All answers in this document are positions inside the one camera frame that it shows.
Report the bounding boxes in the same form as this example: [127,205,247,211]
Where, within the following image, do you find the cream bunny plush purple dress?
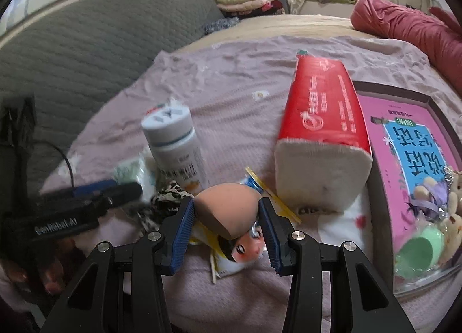
[411,176,452,222]

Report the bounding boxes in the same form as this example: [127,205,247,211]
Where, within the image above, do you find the black cable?
[36,140,78,189]

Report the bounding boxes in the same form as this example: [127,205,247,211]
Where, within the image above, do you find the teal pocket tissue pack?
[113,158,145,185]

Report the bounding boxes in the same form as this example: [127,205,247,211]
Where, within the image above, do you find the person's left hand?
[0,239,83,297]

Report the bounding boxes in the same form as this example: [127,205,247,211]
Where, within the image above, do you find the leopard print cloth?
[139,181,195,232]

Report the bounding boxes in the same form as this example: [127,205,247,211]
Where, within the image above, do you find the purple printed blanket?
[43,35,462,323]

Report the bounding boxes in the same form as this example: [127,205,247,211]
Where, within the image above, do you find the pink shallow box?
[352,80,462,299]

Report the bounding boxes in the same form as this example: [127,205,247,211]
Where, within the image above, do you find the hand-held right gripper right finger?
[258,196,416,333]

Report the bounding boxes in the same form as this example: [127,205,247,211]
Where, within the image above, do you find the yellow snack packet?
[189,167,302,247]

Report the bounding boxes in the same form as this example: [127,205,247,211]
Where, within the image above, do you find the beige bed sheet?
[173,13,430,66]

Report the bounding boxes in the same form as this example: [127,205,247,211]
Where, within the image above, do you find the red tissue pack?
[274,57,373,213]

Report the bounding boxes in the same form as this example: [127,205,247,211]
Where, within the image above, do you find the peach makeup sponge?
[195,183,262,241]

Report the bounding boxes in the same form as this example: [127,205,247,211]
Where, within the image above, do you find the pink book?
[357,93,462,283]

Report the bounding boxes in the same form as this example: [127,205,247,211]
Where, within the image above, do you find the dark blue floral cloth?
[204,17,241,36]

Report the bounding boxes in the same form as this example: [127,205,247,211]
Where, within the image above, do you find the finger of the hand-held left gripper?
[72,179,118,197]
[87,182,142,207]

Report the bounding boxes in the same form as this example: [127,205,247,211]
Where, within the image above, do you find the pink folded blanket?
[218,0,275,16]

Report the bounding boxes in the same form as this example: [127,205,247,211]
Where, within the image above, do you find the green round sponge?
[394,228,445,279]

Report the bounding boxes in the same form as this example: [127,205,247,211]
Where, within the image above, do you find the white pill bottle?
[141,104,210,189]

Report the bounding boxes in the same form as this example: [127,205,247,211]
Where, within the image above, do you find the cream bunny plush pink dress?
[438,165,462,269]

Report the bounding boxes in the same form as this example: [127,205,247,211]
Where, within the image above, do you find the pink duvet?
[350,0,462,83]

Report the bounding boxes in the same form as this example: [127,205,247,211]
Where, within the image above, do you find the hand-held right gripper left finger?
[41,198,197,333]

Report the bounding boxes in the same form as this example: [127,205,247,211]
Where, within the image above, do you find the blue white snack packet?
[209,226,269,285]

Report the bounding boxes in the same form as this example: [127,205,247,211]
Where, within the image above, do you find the grey quilted headboard cover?
[0,0,226,189]

